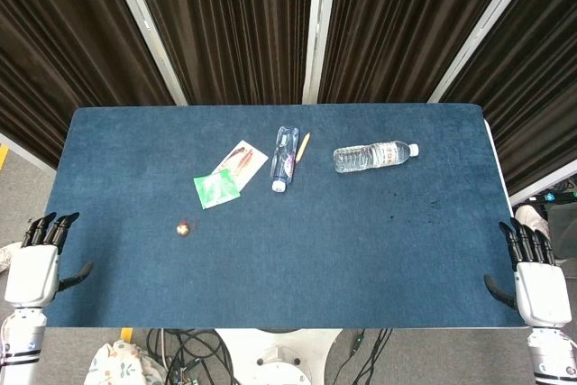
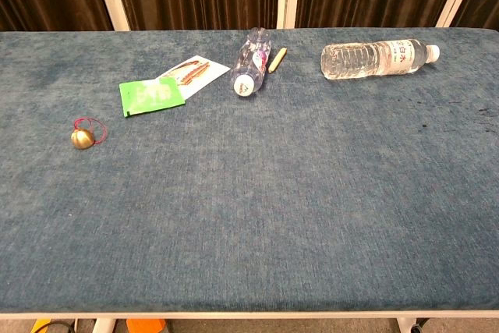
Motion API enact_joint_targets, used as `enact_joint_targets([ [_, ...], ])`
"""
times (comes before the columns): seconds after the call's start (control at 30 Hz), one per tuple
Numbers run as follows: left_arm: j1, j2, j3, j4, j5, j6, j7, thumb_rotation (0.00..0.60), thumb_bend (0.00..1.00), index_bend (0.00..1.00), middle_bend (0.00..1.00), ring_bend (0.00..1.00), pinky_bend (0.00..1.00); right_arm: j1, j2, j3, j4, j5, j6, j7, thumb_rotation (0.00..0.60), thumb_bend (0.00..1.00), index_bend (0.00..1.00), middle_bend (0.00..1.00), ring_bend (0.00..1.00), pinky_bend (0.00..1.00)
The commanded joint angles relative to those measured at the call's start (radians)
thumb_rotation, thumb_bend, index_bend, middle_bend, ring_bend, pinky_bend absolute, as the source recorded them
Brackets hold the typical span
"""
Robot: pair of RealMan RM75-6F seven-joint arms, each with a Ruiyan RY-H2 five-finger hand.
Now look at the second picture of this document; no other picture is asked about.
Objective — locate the blue fabric table cover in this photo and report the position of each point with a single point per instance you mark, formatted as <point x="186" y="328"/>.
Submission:
<point x="249" y="192"/>

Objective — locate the small clear plastic bottle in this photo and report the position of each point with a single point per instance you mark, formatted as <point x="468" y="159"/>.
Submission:
<point x="249" y="64"/>

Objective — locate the beige pencil stub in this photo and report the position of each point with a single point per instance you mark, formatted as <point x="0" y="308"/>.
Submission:
<point x="277" y="60"/>

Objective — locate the white printed snack packet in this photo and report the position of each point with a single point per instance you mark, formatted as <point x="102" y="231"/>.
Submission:
<point x="197" y="71"/>

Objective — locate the green snack packet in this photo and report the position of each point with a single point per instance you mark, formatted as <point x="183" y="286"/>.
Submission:
<point x="150" y="96"/>

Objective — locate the large clear water bottle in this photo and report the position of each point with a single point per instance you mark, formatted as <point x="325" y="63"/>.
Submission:
<point x="362" y="58"/>

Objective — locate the orange object under table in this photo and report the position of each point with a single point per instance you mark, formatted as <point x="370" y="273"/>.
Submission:
<point x="146" y="325"/>

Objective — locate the white table leg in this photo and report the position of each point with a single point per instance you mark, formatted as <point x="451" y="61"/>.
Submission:
<point x="103" y="325"/>
<point x="405" y="325"/>

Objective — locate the yellow object under table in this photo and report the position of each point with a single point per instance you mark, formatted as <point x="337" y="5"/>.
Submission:
<point x="40" y="326"/>

